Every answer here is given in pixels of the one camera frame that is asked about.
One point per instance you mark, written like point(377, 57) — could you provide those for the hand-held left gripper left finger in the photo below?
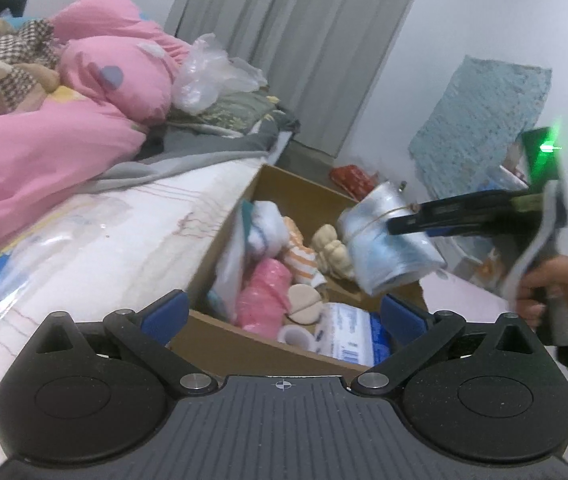
point(166, 310)

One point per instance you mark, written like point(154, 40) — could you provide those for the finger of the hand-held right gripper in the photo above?
point(456, 232)
point(464, 210)

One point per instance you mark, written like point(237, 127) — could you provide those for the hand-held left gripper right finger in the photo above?
point(404, 317)

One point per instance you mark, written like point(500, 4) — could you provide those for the white blue tissue pack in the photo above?
point(349, 330)

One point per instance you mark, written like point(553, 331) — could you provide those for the blue face mask bundle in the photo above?
point(389, 255)

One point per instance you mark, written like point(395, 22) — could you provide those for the brown cardboard box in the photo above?
point(244, 347)

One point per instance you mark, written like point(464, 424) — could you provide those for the cream yellow sock bundle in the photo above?
point(334, 255)

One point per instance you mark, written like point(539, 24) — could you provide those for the pink plastic bag roll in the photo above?
point(264, 295)

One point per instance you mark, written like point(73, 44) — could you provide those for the orange striped sock bundle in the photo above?
point(299, 260)

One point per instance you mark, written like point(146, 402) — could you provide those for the white teal pouch packet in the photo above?
point(229, 270)

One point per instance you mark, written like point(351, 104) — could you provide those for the teal floral cloth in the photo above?
point(474, 125)

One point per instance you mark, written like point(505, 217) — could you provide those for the beige round puff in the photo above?
point(305, 305)

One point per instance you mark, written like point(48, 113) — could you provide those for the red snack bag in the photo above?
point(354, 182)

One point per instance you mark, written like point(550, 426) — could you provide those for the white rolled towel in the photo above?
point(269, 230)

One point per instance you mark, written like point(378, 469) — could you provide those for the clear printed plastic bag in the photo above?
point(23, 270)

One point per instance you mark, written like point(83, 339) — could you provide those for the grey patterned blanket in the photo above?
point(223, 135)

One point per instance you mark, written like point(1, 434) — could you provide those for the pink quilt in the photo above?
point(38, 160)

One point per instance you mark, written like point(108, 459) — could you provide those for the clear crumpled plastic bag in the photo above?
point(208, 75)

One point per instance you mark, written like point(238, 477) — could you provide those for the grey curtain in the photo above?
point(289, 35)

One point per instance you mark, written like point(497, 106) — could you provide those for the brown checkered cloth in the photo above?
point(13, 65)

